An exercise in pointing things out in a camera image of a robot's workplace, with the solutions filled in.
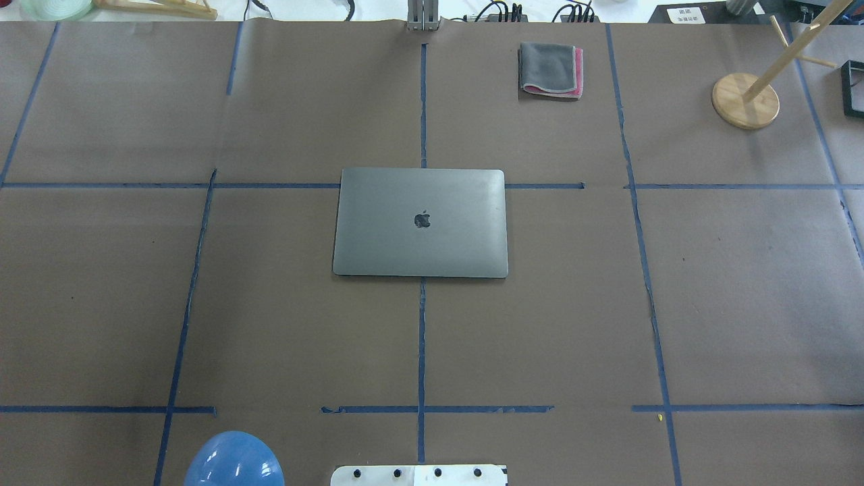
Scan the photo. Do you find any wooden mug tree stand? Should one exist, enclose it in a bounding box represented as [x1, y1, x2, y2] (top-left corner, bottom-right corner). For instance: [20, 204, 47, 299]
[711, 1, 854, 130]

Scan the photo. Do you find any grey and pink folded cloth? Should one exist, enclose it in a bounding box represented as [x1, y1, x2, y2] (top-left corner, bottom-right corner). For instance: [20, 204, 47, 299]
[518, 41, 585, 101]

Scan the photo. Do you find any black framed tray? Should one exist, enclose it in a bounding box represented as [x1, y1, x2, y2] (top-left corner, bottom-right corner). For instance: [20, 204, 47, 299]
[840, 59, 863, 119]

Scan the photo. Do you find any green glass plate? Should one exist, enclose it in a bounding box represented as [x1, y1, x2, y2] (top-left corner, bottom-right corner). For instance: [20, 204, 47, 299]
[20, 0, 95, 22]

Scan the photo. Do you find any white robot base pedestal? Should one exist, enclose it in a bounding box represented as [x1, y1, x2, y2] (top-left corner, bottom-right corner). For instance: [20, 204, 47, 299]
[330, 464, 509, 485]

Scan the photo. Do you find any blue desk lamp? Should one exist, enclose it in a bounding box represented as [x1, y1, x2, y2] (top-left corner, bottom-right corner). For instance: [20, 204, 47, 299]
[183, 431, 285, 485]

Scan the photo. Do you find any aluminium frame post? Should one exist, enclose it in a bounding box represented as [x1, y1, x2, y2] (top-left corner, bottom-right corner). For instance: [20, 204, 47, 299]
[406, 0, 441, 31]

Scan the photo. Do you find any grey laptop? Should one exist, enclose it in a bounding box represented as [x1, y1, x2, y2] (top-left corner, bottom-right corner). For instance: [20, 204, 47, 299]
[332, 167, 509, 279]

